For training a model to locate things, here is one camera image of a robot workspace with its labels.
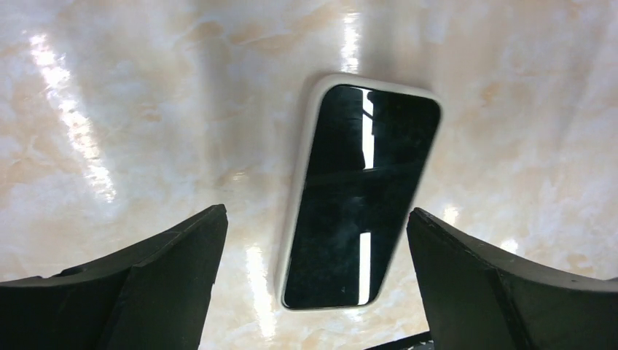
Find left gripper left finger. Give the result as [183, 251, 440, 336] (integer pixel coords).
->
[1, 204, 228, 349]

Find frosted clear phone case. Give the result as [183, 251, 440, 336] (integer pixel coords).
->
[274, 72, 444, 312]

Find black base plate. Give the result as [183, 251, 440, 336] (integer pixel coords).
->
[367, 331, 435, 350]

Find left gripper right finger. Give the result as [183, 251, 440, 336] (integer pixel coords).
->
[407, 208, 617, 349]

